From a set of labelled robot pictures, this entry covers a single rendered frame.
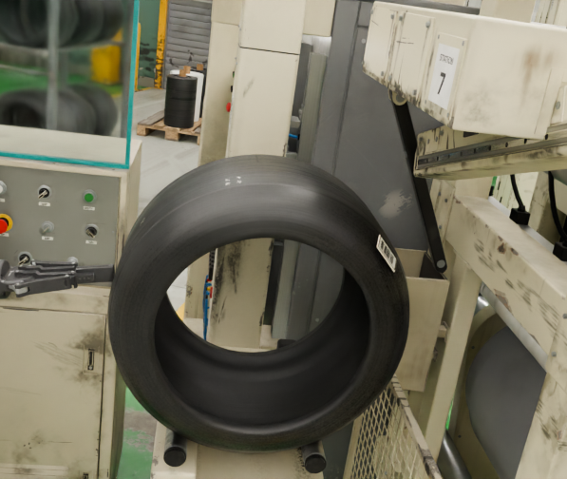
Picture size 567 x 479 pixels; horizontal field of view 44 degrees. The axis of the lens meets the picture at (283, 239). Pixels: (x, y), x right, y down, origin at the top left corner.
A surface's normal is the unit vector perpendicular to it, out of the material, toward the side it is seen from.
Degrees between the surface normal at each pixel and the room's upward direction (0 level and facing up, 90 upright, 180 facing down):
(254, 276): 90
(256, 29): 90
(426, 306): 90
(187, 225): 54
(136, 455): 0
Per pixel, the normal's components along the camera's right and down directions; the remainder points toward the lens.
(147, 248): -0.49, -0.20
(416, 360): 0.09, 0.35
